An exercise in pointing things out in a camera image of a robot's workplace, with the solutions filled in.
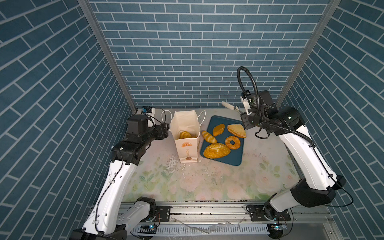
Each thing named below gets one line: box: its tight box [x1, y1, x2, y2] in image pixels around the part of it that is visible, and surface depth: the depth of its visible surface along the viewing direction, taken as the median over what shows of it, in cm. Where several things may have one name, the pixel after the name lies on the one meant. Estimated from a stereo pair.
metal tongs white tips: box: [221, 101, 239, 111], surface depth 75 cm
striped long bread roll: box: [201, 131, 217, 144], surface depth 101 cm
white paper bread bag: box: [170, 110, 201, 164], surface depth 86 cm
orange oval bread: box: [212, 124, 225, 137], surface depth 104 cm
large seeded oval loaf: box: [203, 143, 231, 159], surface depth 93 cm
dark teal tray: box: [200, 115, 245, 167], surface depth 98 cm
